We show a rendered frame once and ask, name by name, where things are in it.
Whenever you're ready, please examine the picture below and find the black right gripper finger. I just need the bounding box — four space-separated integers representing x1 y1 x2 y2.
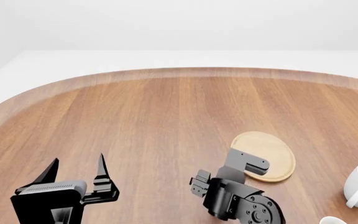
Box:
189 179 211 200
196 169 213 183

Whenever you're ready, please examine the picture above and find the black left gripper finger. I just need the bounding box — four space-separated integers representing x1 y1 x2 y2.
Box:
26 157 60 187
81 152 120 203

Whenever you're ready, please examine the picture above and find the round wooden plate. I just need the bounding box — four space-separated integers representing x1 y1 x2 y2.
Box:
229 131 296 184

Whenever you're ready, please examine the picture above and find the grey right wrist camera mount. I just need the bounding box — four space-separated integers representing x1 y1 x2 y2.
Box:
217 148 270 185

